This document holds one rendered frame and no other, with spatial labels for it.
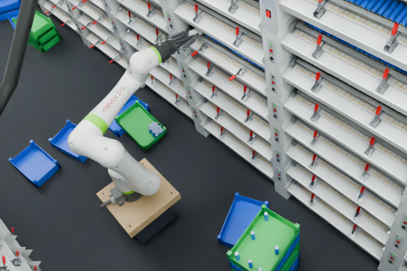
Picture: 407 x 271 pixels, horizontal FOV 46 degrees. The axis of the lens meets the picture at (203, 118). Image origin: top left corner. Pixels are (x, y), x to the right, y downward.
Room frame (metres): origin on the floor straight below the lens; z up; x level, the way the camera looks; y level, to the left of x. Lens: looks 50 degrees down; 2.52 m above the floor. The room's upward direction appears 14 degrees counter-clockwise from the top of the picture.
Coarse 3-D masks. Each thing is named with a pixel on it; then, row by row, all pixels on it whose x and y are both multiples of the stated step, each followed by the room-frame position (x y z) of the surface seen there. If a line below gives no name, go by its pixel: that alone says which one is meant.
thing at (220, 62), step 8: (192, 48) 1.85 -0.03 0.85; (224, 48) 1.73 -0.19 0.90; (208, 56) 1.74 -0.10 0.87; (216, 56) 1.71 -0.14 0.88; (224, 56) 1.69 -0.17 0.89; (216, 64) 1.70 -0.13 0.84; (224, 64) 1.65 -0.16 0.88; (232, 64) 1.63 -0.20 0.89; (232, 72) 1.59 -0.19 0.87; (248, 72) 1.55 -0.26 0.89; (248, 80) 1.51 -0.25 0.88; (256, 80) 1.49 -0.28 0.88; (264, 80) 1.47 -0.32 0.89; (256, 88) 1.46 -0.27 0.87; (264, 88) 1.43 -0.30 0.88
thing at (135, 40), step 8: (128, 32) 2.51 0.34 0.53; (128, 40) 2.47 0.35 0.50; (136, 40) 2.44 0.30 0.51; (144, 40) 2.41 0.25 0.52; (136, 48) 2.39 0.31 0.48; (144, 48) 2.34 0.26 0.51; (160, 64) 2.17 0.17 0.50; (168, 64) 2.14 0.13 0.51; (176, 64) 2.11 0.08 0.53; (176, 72) 2.06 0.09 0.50
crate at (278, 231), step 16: (256, 224) 1.02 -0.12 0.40; (272, 224) 1.00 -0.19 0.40; (288, 224) 0.97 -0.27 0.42; (240, 240) 0.95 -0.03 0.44; (256, 240) 0.94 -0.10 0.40; (272, 240) 0.92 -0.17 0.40; (288, 240) 0.90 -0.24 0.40; (240, 256) 0.88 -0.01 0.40; (256, 256) 0.86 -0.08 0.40; (272, 256) 0.85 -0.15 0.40
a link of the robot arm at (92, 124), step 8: (88, 120) 1.43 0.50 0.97; (96, 120) 1.43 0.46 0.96; (80, 128) 1.39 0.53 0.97; (88, 128) 1.39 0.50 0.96; (96, 128) 1.39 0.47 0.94; (104, 128) 1.41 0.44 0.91; (72, 136) 1.36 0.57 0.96; (80, 136) 1.35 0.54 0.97; (88, 136) 1.34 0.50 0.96; (72, 144) 1.34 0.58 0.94; (80, 144) 1.32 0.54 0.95; (80, 152) 1.30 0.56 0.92
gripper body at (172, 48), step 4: (168, 40) 1.75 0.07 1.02; (176, 40) 1.78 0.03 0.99; (168, 44) 1.72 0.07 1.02; (172, 44) 1.73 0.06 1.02; (176, 44) 1.74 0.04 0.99; (180, 44) 1.74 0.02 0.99; (168, 48) 1.71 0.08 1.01; (172, 48) 1.71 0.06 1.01; (176, 48) 1.72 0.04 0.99; (172, 52) 1.70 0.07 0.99
